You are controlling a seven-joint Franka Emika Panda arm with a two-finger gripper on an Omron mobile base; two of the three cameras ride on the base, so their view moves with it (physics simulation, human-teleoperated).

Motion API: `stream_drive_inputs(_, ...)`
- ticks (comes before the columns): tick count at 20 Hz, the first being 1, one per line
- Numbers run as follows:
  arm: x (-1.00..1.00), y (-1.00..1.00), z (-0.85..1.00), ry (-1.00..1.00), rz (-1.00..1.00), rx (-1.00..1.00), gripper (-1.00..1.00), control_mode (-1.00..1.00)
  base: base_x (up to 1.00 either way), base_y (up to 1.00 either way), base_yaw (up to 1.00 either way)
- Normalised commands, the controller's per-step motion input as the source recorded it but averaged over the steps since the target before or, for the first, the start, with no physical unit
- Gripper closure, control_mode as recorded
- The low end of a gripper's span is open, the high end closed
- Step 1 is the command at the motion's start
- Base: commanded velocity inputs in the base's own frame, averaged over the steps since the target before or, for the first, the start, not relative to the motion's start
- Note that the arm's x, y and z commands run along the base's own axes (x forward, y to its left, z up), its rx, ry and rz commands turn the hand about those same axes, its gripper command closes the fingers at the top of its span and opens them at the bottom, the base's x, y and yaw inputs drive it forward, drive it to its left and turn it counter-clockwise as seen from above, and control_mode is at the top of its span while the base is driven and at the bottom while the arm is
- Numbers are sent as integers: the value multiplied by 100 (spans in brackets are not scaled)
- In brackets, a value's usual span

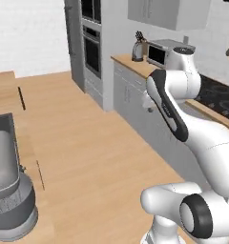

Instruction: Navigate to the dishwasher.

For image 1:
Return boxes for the silver microwave oven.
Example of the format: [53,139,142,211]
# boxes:
[146,38,197,70]

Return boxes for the grey wall cupboards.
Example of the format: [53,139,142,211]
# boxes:
[127,0,213,31]

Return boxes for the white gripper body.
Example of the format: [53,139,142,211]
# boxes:
[140,90,156,114]

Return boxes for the grey tall oven unit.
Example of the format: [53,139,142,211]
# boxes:
[64,0,105,112]

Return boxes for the grey base cupboards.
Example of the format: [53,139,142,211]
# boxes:
[113,60,218,192]

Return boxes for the dark bar handle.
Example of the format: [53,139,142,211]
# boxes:
[35,159,47,192]
[17,86,27,112]

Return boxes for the grey round appliance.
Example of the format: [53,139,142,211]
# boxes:
[0,164,40,243]

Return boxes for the black hob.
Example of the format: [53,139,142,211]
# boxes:
[194,73,229,123]

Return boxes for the silver kettle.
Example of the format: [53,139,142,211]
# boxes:
[131,41,146,63]

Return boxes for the black knife block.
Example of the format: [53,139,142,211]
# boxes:
[135,30,148,45]

